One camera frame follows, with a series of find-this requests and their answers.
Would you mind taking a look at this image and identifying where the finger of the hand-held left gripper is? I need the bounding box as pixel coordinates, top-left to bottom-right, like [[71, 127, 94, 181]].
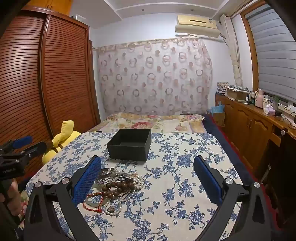
[[0, 141, 48, 163], [0, 136, 33, 154]]

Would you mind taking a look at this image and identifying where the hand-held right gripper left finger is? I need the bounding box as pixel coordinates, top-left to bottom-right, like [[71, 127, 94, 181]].
[[24, 155, 102, 241]]

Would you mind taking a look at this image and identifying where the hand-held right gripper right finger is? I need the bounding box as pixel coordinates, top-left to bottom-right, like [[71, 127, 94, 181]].
[[193, 155, 272, 241]]

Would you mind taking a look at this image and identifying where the silver bangle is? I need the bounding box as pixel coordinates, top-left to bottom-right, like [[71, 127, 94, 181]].
[[97, 168, 116, 179]]

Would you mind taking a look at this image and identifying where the red cord bracelet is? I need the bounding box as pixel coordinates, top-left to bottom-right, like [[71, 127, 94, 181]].
[[83, 192, 109, 213]]

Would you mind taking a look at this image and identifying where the white pearl necklace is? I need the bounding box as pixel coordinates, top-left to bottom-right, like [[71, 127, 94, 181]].
[[102, 169, 145, 216]]

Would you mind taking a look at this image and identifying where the black storage box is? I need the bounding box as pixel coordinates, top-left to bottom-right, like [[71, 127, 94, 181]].
[[107, 128, 152, 162]]

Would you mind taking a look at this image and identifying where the person's left hand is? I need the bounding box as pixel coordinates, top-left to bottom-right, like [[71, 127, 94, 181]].
[[0, 180, 22, 205]]

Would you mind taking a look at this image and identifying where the yellow plush toy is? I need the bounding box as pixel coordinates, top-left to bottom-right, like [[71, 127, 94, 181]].
[[42, 120, 81, 165]]

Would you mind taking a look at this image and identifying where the blue floral tablecloth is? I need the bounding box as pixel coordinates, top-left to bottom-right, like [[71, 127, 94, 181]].
[[25, 132, 243, 241]]

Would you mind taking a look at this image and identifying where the navy blue bed sheet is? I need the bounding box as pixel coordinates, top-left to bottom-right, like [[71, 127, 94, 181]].
[[203, 115, 257, 186]]

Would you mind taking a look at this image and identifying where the wooden sideboard cabinet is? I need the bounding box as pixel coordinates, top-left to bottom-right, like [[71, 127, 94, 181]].
[[215, 91, 296, 176]]

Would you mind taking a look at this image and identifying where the blue gift bag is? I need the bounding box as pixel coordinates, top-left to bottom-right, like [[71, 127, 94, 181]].
[[206, 104, 226, 127]]

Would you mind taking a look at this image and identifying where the dark wooden chair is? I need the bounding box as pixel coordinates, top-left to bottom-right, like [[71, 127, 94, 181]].
[[254, 128, 296, 229]]

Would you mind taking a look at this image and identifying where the brown louvered wooden wardrobe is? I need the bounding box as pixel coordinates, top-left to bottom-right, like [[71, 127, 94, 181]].
[[0, 6, 101, 186]]

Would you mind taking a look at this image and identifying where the floral bed blanket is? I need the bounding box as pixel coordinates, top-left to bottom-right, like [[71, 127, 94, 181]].
[[87, 112, 207, 134]]

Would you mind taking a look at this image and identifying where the cardboard box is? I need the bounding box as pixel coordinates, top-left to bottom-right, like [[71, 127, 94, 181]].
[[226, 88, 247, 100]]

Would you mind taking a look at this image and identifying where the pink thermos jug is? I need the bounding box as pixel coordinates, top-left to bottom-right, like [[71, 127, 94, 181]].
[[255, 89, 265, 108]]

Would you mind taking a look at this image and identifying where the tied beige side drape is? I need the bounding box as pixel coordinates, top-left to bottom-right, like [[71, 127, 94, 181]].
[[220, 14, 243, 87]]

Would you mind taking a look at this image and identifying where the grey window blind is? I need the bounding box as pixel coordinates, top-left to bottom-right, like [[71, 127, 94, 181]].
[[245, 0, 296, 102]]

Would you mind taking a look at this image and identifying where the brown wooden bead bracelet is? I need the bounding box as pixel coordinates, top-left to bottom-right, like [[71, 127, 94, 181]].
[[102, 181, 135, 197]]

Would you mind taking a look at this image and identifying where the ring-patterned sheer curtain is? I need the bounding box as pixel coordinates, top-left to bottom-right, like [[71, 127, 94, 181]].
[[94, 38, 213, 115]]

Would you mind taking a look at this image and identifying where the beige wall air conditioner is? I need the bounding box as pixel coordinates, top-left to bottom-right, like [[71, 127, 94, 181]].
[[175, 14, 221, 37]]

